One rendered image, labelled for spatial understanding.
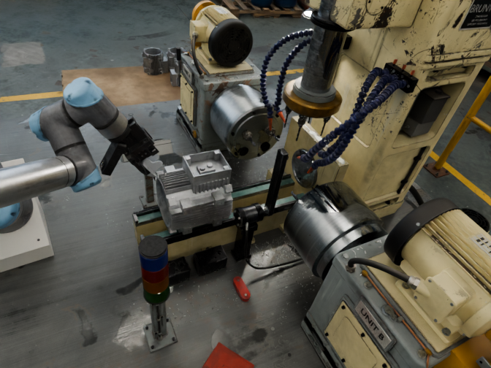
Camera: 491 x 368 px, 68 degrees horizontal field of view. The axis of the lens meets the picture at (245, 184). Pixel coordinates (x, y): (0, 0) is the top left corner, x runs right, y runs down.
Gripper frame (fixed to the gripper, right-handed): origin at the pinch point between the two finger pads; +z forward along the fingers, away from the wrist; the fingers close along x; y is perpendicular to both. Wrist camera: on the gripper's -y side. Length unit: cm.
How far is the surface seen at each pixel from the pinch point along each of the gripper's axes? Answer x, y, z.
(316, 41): -7, 59, -13
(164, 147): 14.2, 6.3, 6.0
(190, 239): -13.2, -2.7, 21.0
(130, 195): 22.1, -17.5, 23.0
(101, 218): 13.6, -28.1, 16.8
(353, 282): -57, 30, 10
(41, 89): 264, -85, 77
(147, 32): 382, 28, 141
